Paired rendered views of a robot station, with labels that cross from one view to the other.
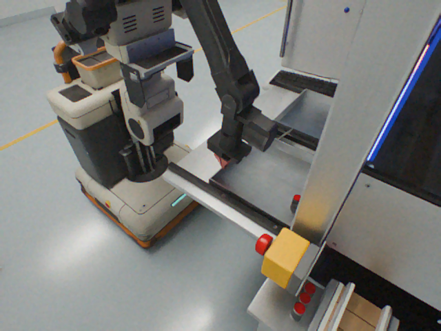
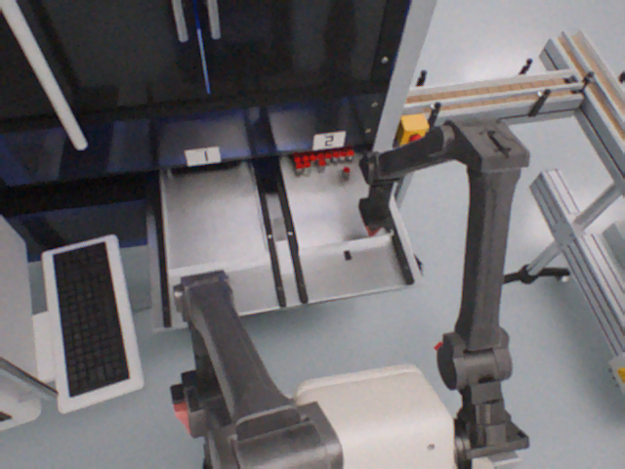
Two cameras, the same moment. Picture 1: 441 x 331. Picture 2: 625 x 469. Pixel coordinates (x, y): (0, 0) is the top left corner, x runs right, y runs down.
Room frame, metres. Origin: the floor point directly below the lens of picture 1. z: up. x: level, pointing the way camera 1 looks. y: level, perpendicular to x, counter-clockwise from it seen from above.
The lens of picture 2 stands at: (1.21, 0.24, 2.09)
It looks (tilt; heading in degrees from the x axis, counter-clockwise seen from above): 60 degrees down; 214
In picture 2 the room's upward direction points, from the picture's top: 7 degrees clockwise
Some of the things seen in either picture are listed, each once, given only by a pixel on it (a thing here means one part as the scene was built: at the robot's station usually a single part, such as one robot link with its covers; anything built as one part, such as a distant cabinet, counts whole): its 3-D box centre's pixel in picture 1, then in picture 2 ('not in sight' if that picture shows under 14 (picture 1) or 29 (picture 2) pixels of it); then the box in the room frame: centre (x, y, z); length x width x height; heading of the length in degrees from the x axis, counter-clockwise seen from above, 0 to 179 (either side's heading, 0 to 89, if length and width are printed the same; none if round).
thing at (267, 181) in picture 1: (286, 183); (332, 192); (0.50, -0.18, 0.90); 0.34 x 0.26 x 0.04; 52
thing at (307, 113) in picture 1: (333, 123); (212, 209); (0.77, -0.39, 0.90); 0.34 x 0.26 x 0.04; 52
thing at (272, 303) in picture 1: (292, 305); not in sight; (0.19, -0.15, 0.87); 0.14 x 0.13 x 0.02; 52
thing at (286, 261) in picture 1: (288, 260); (410, 128); (0.23, -0.12, 1.00); 0.08 x 0.07 x 0.07; 52
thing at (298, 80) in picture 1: (314, 85); (88, 312); (1.17, -0.44, 0.82); 0.40 x 0.14 x 0.02; 60
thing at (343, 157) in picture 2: not in sight; (323, 160); (0.43, -0.27, 0.90); 0.18 x 0.02 x 0.05; 142
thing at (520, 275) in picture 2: not in sight; (523, 277); (-0.22, 0.45, 0.07); 0.50 x 0.08 x 0.14; 142
